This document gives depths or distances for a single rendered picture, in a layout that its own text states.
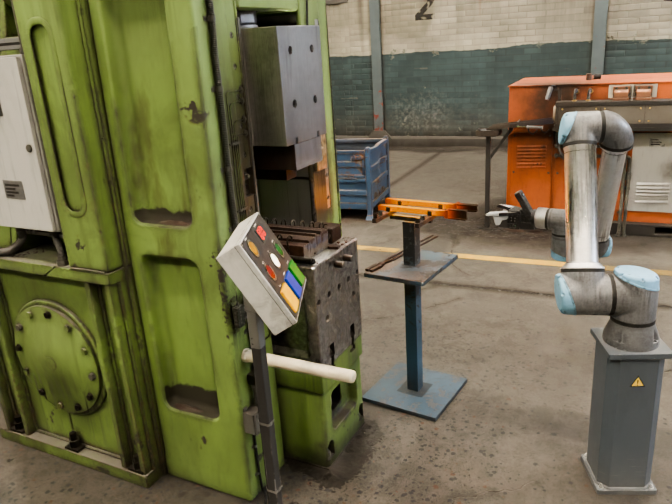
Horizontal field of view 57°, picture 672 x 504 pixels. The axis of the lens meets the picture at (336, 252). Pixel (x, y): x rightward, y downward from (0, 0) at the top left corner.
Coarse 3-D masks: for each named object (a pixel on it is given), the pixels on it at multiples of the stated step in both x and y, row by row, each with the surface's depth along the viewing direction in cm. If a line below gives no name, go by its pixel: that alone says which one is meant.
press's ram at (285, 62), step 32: (256, 32) 209; (288, 32) 211; (256, 64) 213; (288, 64) 213; (320, 64) 233; (256, 96) 217; (288, 96) 215; (320, 96) 235; (256, 128) 221; (288, 128) 217; (320, 128) 237
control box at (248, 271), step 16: (240, 224) 198; (256, 224) 191; (240, 240) 172; (256, 240) 183; (272, 240) 197; (224, 256) 170; (240, 256) 170; (256, 256) 175; (288, 256) 203; (240, 272) 171; (256, 272) 171; (240, 288) 173; (256, 288) 173; (272, 288) 173; (256, 304) 174; (272, 304) 174; (288, 304) 177; (272, 320) 176; (288, 320) 175
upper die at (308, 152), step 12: (300, 144) 225; (312, 144) 233; (264, 156) 229; (276, 156) 227; (288, 156) 224; (300, 156) 226; (312, 156) 234; (264, 168) 231; (276, 168) 228; (288, 168) 226; (300, 168) 227
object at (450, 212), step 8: (384, 208) 290; (392, 208) 288; (400, 208) 286; (408, 208) 283; (416, 208) 282; (424, 208) 281; (448, 208) 276; (448, 216) 274; (456, 216) 273; (464, 216) 271
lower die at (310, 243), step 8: (272, 224) 261; (280, 232) 249; (288, 232) 247; (296, 232) 245; (304, 232) 244; (320, 232) 245; (280, 240) 243; (288, 240) 242; (296, 240) 240; (304, 240) 238; (312, 240) 240; (320, 240) 246; (296, 248) 236; (304, 248) 235; (312, 248) 241; (320, 248) 246; (304, 256) 236; (312, 256) 241
